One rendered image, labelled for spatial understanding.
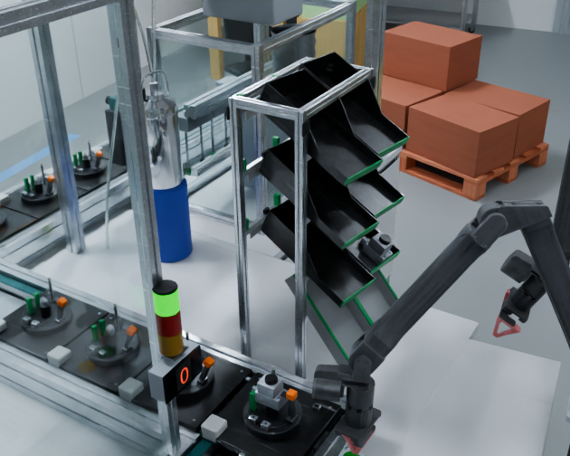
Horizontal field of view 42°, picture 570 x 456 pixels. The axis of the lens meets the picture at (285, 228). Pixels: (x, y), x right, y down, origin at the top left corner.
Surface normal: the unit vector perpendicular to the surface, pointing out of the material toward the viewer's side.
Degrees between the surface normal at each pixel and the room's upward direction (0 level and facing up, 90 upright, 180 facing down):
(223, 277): 0
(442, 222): 0
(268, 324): 0
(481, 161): 90
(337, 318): 45
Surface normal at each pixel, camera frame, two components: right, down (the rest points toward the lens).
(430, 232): -0.01, -0.87
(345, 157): 0.31, -0.65
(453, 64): 0.70, 0.35
